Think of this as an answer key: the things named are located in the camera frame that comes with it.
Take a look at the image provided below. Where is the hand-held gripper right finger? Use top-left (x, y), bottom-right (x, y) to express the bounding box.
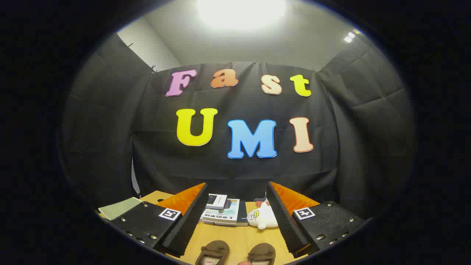
top-left (266, 181), bottom-right (365, 259)

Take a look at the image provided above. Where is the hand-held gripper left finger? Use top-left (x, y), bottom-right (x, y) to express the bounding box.
top-left (110, 183), bottom-right (209, 258)

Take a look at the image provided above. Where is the white book with dark photo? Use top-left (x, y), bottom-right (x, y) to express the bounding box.
top-left (205, 194), bottom-right (228, 210)

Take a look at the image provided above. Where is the green fabric storage box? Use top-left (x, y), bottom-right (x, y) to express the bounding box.
top-left (98, 197), bottom-right (143, 220)

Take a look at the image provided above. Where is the black book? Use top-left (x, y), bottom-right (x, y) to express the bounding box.
top-left (235, 201), bottom-right (249, 226)

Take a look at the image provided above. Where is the book with pale blue cover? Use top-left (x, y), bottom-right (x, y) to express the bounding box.
top-left (202, 199), bottom-right (240, 225)

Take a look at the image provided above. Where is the brown fuzzy shoe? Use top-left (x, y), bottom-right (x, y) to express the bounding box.
top-left (195, 240), bottom-right (230, 265)
top-left (247, 243), bottom-right (276, 265)

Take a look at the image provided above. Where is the ceiling light panel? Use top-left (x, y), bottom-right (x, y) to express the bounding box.
top-left (197, 0), bottom-right (287, 30)

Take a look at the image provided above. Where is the black backdrop cloth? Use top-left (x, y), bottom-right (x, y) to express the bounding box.
top-left (59, 32), bottom-right (418, 221)

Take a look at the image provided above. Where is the white plush toy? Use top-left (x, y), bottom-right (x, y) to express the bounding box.
top-left (246, 202), bottom-right (279, 230)

